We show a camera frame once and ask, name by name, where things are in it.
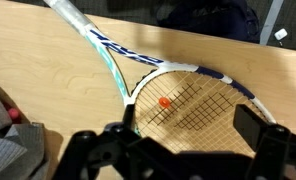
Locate small white charger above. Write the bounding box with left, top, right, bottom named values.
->
left=273, top=28, right=289, bottom=42

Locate white blue teal tennis racket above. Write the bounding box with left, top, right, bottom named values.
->
left=42, top=0, right=277, bottom=158

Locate orange racket string dampener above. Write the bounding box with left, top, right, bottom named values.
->
left=158, top=96, right=172, bottom=109

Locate grey cloth blanket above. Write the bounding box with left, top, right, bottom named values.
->
left=0, top=81, right=51, bottom=180

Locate dark bag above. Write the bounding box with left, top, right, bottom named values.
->
left=156, top=0, right=261, bottom=44

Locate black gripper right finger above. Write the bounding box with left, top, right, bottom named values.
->
left=232, top=103, right=296, bottom=180

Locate red ball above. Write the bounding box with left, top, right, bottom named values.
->
left=7, top=107, right=21, bottom=123

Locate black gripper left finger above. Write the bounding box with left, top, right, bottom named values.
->
left=51, top=103, right=189, bottom=180

